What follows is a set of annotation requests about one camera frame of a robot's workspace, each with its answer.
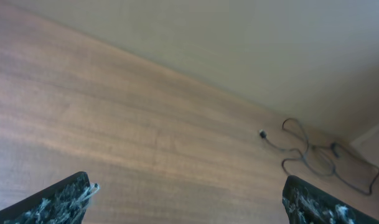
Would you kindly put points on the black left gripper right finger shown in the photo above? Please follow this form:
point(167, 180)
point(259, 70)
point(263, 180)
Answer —
point(305, 204)

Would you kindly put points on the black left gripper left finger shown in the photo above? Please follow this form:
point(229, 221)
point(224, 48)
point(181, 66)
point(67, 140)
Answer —
point(65, 202)

